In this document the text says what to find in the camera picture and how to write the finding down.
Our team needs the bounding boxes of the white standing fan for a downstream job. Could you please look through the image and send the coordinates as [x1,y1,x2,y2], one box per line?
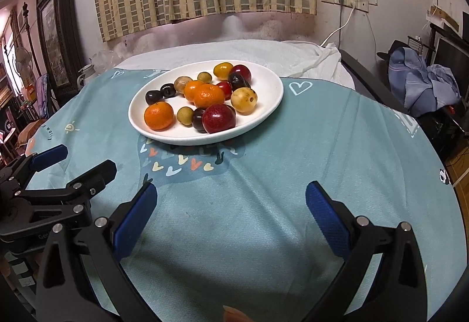
[15,47,33,71]

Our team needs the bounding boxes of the white cloth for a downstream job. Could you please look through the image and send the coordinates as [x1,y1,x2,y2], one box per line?
[90,40,356,90]

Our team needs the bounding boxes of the teal printed tablecloth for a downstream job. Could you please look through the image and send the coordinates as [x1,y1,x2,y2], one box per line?
[26,67,462,322]

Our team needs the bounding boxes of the yellow longan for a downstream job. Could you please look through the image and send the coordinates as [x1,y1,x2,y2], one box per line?
[176,106,195,127]

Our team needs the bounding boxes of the dark wood framed picture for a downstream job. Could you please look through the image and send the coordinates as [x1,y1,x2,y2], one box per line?
[35,0,86,97]

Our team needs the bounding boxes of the person's right hand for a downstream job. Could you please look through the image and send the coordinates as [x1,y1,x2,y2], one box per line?
[223,305,253,322]

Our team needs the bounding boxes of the black monitor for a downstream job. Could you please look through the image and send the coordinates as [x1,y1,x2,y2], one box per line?
[432,34,469,88]

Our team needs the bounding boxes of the white oval plate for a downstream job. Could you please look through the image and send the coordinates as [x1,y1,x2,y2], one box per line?
[128,60,285,146]

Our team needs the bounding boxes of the yellow-orange kumquat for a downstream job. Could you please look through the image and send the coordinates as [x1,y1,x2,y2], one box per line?
[213,62,234,77]

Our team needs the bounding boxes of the white jug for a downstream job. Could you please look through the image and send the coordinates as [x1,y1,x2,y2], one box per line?
[77,63,98,90]

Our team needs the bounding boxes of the small red plum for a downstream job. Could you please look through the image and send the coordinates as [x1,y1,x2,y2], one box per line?
[229,65,252,82]

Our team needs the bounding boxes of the brown round cushion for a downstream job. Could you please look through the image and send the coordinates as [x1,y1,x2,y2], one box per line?
[16,120,48,147]

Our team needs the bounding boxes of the yellow spotted round fruit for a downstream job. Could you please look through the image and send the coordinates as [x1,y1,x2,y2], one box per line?
[230,87,258,115]

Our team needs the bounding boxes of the tan longan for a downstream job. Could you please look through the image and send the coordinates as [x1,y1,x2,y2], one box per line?
[174,76,193,94]

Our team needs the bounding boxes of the blue clothes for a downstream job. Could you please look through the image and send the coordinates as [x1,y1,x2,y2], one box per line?
[388,47,462,117]

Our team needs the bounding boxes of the white power cable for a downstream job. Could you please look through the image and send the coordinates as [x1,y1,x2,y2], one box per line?
[322,7,356,48]

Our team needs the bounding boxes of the purple cloth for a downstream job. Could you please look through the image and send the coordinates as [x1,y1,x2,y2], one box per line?
[35,73,50,117]

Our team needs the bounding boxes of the large orange mandarin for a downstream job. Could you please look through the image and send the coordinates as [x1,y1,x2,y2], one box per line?
[193,84,225,109]

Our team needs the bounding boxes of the black hat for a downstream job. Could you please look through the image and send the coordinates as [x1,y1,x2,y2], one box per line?
[377,40,409,60]

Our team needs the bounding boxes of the large red plum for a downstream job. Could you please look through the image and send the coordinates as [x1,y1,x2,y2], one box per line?
[202,104,237,135]

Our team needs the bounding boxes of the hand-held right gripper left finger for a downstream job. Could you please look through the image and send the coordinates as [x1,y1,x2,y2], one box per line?
[35,183,159,322]

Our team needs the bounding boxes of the small orange mandarin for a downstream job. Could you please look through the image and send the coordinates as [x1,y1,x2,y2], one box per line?
[144,101,174,131]

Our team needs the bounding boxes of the red cherry tomato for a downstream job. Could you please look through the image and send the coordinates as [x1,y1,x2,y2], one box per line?
[216,81,233,101]

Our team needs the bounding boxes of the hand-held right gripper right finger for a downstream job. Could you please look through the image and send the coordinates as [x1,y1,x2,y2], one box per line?
[305,181,429,322]

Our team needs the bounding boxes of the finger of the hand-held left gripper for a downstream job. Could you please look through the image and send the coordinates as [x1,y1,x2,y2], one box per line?
[0,144,69,198]
[16,160,118,200]

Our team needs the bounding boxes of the black chair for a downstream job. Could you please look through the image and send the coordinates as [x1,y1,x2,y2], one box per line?
[339,50,411,113]

